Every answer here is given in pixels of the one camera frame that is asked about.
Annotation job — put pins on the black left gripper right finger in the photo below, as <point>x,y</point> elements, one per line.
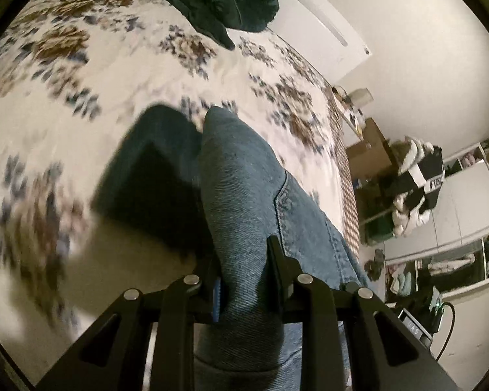
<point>350,336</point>

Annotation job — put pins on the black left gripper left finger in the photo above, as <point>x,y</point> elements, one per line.
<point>140,335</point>

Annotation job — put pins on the white wardrobe cabinet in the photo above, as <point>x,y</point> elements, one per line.
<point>453,248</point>

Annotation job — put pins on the black and white jacket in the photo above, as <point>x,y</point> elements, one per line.
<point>415,186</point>

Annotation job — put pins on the blue denim pants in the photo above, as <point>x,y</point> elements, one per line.
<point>219,193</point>

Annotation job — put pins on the floral fleece bed blanket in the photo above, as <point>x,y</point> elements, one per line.
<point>75,75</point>

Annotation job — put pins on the flat cardboard box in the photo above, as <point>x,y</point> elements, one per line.
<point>372,157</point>

